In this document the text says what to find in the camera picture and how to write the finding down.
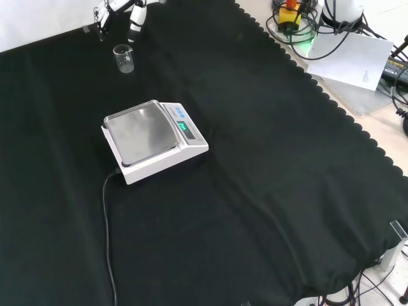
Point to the black power adapter yellow label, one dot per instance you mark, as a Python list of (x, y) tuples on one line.
[(396, 68)]

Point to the grey tape strip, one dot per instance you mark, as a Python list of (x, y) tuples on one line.
[(85, 29)]

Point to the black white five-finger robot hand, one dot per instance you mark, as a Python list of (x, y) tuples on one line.
[(137, 16)]

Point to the yellow stop button box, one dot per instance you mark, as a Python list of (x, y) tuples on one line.
[(288, 19)]

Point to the black bench cloth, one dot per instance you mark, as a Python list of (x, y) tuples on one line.
[(255, 191)]

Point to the small clear glass beaker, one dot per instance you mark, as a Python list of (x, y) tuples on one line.
[(123, 60)]

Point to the silver metal bracket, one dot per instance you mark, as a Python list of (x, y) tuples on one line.
[(392, 256)]

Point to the white electronic balance steel pan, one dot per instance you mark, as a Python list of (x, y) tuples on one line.
[(150, 137)]

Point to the pale white board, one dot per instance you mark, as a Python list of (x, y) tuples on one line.
[(350, 60)]

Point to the grey metal base plate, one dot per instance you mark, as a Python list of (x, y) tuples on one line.
[(354, 95)]

